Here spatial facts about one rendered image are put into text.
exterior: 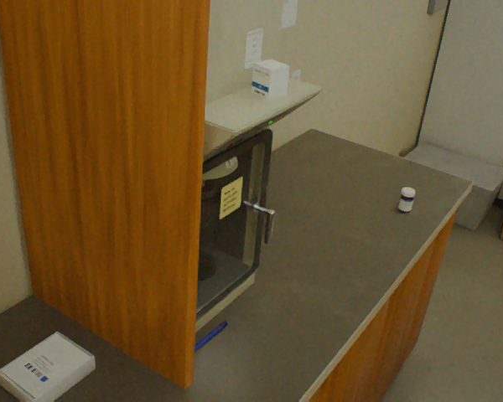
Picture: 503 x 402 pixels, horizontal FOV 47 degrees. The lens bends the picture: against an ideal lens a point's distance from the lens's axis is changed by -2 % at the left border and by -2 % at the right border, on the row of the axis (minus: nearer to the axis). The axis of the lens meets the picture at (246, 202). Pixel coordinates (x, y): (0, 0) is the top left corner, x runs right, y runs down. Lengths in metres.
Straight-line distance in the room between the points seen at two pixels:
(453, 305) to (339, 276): 1.68
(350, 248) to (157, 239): 0.80
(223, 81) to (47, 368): 0.68
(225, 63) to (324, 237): 0.82
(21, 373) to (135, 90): 0.63
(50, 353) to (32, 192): 0.35
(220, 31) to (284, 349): 0.73
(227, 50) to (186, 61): 0.23
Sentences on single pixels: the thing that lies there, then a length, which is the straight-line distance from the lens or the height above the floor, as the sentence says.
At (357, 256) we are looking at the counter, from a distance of 1.75.
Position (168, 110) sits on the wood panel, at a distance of 0.98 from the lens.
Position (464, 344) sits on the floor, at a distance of 3.06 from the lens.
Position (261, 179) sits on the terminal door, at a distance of 1.37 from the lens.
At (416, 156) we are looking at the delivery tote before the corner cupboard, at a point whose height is 0.33.
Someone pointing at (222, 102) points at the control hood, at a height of 1.51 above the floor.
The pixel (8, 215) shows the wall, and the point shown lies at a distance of 1.46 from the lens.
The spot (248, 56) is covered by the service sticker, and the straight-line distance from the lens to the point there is 1.20.
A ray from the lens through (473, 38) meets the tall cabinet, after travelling 4.06.
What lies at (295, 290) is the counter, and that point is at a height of 0.94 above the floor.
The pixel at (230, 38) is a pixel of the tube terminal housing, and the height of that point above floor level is 1.62.
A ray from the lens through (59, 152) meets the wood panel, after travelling 1.23.
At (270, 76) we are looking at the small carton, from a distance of 1.14.
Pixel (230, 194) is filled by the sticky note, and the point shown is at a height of 1.28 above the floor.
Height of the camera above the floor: 1.91
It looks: 30 degrees down
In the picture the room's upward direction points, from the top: 5 degrees clockwise
